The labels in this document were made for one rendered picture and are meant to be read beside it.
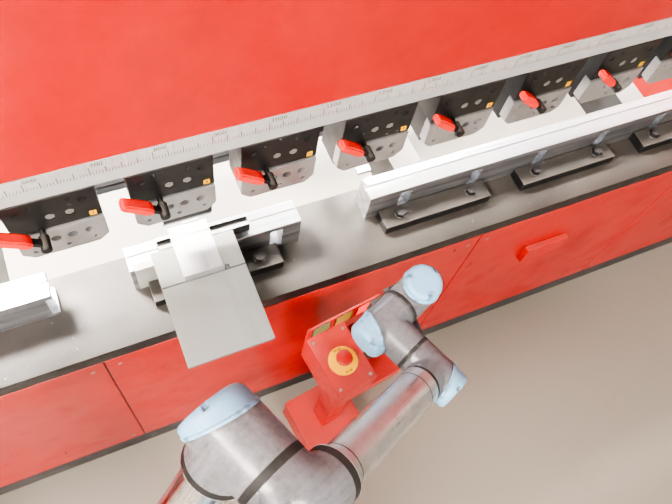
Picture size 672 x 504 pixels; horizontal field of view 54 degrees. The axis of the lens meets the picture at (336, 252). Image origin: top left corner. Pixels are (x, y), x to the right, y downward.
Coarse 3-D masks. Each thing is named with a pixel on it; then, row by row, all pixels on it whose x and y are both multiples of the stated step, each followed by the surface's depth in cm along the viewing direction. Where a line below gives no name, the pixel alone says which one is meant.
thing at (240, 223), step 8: (232, 216) 144; (240, 216) 144; (208, 224) 143; (216, 224) 143; (224, 224) 144; (232, 224) 144; (240, 224) 144; (248, 224) 144; (240, 232) 146; (160, 240) 139; (168, 240) 141
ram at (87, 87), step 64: (0, 0) 72; (64, 0) 75; (128, 0) 78; (192, 0) 82; (256, 0) 86; (320, 0) 91; (384, 0) 96; (448, 0) 102; (512, 0) 108; (576, 0) 116; (640, 0) 124; (0, 64) 79; (64, 64) 83; (128, 64) 87; (192, 64) 92; (256, 64) 97; (320, 64) 103; (384, 64) 109; (448, 64) 117; (0, 128) 88; (64, 128) 93; (128, 128) 98; (192, 128) 104; (64, 192) 105
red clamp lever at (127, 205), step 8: (120, 200) 109; (128, 200) 109; (136, 200) 111; (160, 200) 116; (120, 208) 109; (128, 208) 109; (136, 208) 110; (144, 208) 111; (152, 208) 113; (160, 208) 115; (168, 208) 116; (160, 216) 115; (168, 216) 115
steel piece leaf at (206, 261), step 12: (180, 240) 140; (192, 240) 140; (204, 240) 140; (180, 252) 138; (192, 252) 139; (204, 252) 139; (216, 252) 140; (180, 264) 137; (192, 264) 138; (204, 264) 138; (216, 264) 138; (192, 276) 135
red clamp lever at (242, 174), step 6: (240, 168) 115; (234, 174) 115; (240, 174) 114; (246, 174) 115; (252, 174) 116; (258, 174) 118; (270, 174) 121; (240, 180) 115; (246, 180) 116; (252, 180) 116; (258, 180) 117; (264, 180) 119; (270, 180) 120; (270, 186) 120; (276, 186) 121
